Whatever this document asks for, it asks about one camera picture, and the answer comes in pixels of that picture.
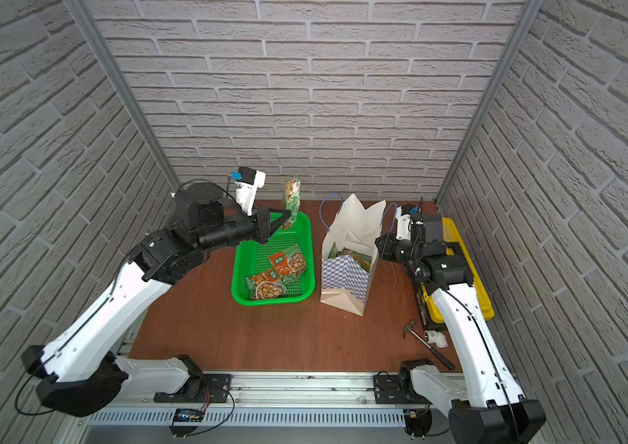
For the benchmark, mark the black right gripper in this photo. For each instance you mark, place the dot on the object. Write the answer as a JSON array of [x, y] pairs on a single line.
[[386, 250]]

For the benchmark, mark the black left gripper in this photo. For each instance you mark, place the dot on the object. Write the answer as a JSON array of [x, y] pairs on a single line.
[[261, 225]]

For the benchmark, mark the red mushroom soup packet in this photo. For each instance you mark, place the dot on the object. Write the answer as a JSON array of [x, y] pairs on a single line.
[[290, 263]]

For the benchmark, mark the green cream soup packet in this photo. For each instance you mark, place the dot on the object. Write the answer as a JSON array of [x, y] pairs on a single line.
[[266, 285]]

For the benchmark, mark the green soup packet back side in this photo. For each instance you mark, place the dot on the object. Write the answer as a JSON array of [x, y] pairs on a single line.
[[364, 261]]

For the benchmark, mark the white blue checkered paper bag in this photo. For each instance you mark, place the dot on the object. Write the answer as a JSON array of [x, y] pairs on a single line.
[[344, 284]]

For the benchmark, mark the white pipe elbow fitting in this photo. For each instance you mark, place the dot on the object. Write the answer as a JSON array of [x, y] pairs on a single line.
[[436, 338]]

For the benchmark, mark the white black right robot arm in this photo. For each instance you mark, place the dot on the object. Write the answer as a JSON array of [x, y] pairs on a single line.
[[490, 407]]

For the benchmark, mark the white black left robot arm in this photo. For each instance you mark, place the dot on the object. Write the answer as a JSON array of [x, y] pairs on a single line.
[[78, 372]]

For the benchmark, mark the green plastic perforated basket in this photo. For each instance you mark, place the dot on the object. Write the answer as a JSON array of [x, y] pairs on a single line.
[[252, 258]]

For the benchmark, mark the yellow black toolbox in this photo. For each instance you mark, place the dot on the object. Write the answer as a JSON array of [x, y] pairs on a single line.
[[446, 257]]

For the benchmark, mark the black round connector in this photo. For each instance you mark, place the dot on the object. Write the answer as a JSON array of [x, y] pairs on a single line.
[[417, 423]]

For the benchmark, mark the small black controller board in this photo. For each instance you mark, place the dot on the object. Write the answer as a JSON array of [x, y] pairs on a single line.
[[187, 416]]

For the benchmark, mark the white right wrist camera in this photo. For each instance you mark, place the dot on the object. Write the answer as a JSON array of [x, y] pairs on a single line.
[[404, 216]]

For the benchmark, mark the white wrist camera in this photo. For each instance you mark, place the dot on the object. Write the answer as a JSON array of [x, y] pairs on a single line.
[[247, 182], [404, 216]]

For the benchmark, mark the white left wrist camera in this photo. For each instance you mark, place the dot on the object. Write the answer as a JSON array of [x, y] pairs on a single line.
[[247, 182]]

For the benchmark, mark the black handled hammer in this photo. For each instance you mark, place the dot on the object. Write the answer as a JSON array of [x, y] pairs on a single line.
[[409, 329]]

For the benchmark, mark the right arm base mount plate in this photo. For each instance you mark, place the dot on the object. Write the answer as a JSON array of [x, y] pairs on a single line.
[[389, 390]]

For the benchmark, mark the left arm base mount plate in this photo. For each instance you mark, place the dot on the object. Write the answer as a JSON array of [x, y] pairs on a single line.
[[195, 390]]

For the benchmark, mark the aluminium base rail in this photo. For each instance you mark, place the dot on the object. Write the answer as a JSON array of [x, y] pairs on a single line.
[[290, 399]]

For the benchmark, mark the aluminium corner frame post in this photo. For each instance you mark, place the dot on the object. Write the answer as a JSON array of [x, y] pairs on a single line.
[[87, 24]]

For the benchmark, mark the aluminium right corner post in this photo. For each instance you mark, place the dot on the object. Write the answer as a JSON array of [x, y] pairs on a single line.
[[525, 20]]

